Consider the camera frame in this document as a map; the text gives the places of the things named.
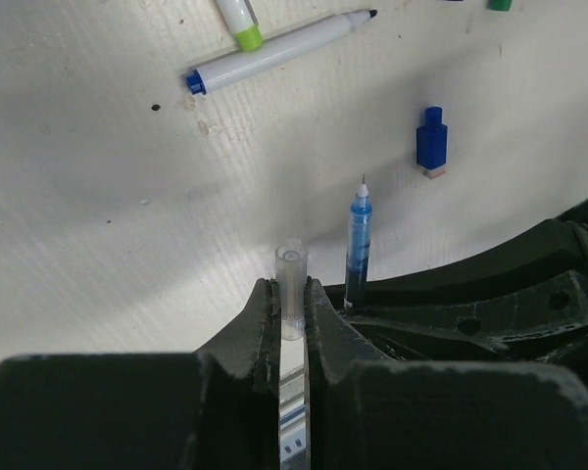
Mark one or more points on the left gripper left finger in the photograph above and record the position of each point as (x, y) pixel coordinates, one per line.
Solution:
(214, 408)

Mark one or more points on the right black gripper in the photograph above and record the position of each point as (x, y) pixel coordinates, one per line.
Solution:
(524, 300)

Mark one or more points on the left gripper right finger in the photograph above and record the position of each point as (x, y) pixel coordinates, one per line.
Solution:
(366, 410)

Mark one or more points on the white pen blue tip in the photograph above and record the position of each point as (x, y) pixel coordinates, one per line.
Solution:
(237, 66)

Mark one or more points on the white pen clear cap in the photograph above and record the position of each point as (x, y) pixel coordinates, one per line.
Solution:
(241, 23)

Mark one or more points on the blue white pen cap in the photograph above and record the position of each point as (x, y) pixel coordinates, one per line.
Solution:
(431, 143)

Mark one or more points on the slotted cable duct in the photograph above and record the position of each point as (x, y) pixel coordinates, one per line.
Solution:
(292, 420)

